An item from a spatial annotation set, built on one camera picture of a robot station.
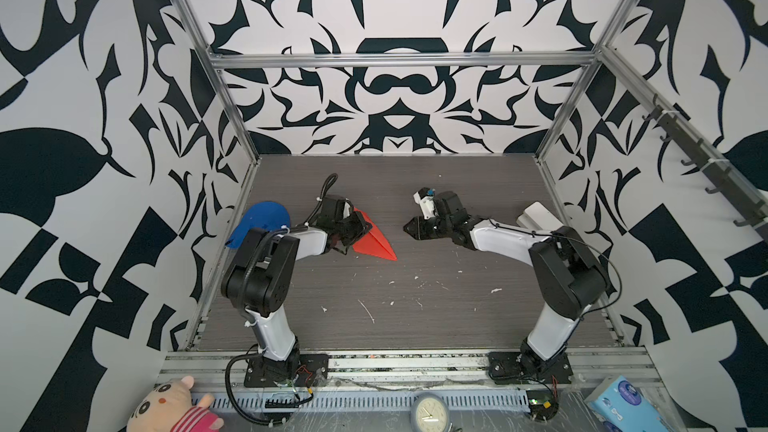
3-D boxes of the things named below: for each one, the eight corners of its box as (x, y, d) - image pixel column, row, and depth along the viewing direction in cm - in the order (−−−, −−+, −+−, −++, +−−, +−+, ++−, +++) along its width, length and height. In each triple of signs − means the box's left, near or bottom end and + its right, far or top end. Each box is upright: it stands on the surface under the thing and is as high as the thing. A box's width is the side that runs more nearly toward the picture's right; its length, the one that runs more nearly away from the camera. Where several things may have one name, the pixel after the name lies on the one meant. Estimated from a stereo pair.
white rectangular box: (534, 247, 101) (547, 230, 93) (513, 227, 106) (524, 209, 98) (547, 237, 103) (561, 220, 95) (526, 219, 108) (537, 201, 100)
